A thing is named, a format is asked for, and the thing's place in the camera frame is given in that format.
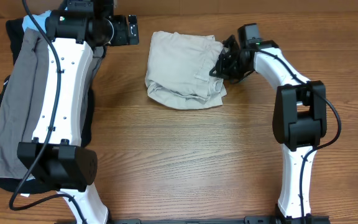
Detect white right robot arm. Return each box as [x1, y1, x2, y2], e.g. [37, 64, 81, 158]
[210, 35, 327, 223]

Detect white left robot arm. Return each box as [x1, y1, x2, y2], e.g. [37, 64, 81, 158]
[17, 0, 139, 224]

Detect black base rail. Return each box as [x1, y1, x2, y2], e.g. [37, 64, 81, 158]
[107, 216, 331, 224]

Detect light blue garment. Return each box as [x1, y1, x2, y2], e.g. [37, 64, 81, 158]
[22, 9, 52, 32]

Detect grey shorts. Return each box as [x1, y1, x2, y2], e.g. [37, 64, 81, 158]
[0, 27, 107, 180]

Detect black garment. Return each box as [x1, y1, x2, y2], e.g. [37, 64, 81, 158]
[0, 17, 96, 194]

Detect beige cotton shorts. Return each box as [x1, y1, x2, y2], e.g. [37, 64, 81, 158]
[145, 31, 227, 110]

